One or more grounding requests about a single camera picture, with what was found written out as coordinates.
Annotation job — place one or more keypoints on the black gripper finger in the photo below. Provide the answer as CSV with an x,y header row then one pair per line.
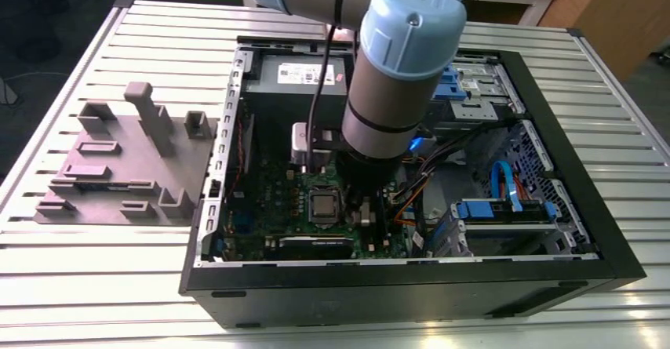
x,y
364,215

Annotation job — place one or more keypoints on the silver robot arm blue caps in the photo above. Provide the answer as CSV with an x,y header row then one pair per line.
x,y
397,70

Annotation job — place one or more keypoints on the black RAM slot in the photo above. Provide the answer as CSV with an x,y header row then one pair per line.
x,y
369,237
384,223

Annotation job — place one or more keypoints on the black graphics card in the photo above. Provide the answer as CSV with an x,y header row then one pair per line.
x,y
313,245

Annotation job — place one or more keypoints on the green motherboard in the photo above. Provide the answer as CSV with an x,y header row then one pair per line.
x,y
278,208

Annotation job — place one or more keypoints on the black open PC case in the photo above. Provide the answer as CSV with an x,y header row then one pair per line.
x,y
365,298

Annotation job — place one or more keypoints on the hard disk in blue carrier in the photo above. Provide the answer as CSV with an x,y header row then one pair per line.
x,y
479,209

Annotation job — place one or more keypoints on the grey power supply unit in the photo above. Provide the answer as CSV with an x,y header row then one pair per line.
x,y
282,106

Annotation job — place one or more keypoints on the small blue drive latch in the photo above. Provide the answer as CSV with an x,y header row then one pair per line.
x,y
449,92

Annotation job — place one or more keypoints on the grey metal drive cage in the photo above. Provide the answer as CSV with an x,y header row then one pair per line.
x,y
481,110

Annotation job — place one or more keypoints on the grey metal disk bay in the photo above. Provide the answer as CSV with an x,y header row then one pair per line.
x,y
512,231

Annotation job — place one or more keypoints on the large blue drive latch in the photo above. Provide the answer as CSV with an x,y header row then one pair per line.
x,y
451,75

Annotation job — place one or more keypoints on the grey plastic parts rack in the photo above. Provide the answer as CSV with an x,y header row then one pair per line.
x,y
125,168

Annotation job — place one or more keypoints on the wooden cabinet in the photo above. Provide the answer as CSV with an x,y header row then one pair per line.
x,y
617,19

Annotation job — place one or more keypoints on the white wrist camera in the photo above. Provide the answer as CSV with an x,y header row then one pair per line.
x,y
425,140

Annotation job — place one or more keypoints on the grey wrist camera black bracket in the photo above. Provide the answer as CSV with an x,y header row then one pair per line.
x,y
300,141

